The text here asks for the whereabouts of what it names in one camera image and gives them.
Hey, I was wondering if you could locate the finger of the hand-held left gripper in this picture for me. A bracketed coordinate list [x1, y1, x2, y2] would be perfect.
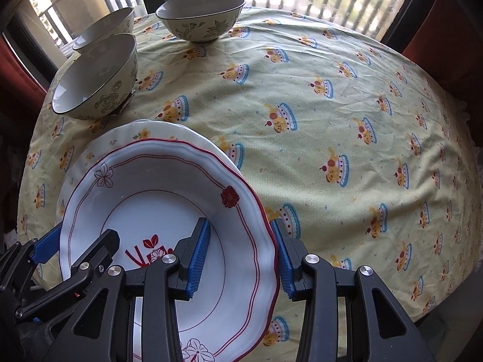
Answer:
[0, 222, 63, 291]
[15, 228, 121, 321]

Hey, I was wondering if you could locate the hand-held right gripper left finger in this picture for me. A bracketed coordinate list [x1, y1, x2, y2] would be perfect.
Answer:
[41, 218, 212, 362]

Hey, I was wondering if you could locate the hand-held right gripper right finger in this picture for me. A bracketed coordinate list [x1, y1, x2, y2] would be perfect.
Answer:
[270, 219, 434, 362]

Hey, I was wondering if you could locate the white red rim plate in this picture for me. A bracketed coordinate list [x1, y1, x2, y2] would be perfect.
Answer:
[59, 138, 282, 362]

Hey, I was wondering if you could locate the white yellow flower plate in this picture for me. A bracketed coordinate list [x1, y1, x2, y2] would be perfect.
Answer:
[55, 120, 243, 230]

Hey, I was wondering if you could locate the cream floral bowl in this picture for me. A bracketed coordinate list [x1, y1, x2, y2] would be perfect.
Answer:
[51, 33, 138, 120]
[155, 0, 246, 43]
[72, 6, 135, 54]

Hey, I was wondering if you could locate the yellow printed tablecloth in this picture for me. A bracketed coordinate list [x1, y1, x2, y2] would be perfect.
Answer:
[17, 5, 476, 362]

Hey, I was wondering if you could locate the red curtain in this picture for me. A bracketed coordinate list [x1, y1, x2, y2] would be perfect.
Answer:
[381, 0, 483, 102]
[0, 34, 50, 95]

